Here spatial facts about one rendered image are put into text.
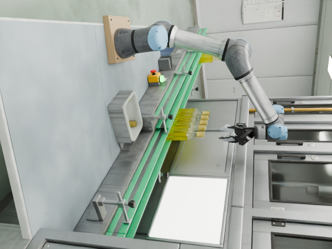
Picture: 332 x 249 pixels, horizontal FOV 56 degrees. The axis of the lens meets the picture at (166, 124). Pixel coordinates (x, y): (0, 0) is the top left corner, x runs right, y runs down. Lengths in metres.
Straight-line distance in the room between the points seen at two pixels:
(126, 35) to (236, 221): 1.00
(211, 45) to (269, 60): 6.36
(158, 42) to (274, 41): 6.37
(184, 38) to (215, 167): 0.71
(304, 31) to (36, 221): 7.19
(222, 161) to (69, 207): 0.88
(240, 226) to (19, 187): 0.91
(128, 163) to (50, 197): 0.51
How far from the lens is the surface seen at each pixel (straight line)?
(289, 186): 1.71
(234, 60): 1.48
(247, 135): 1.72
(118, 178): 1.50
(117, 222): 1.34
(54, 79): 1.21
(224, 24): 7.67
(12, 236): 1.21
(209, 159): 1.80
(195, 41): 1.61
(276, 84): 8.18
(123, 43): 1.56
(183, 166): 1.78
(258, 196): 1.64
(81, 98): 1.35
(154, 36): 1.51
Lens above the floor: 1.46
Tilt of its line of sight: 17 degrees down
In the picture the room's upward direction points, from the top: 90 degrees clockwise
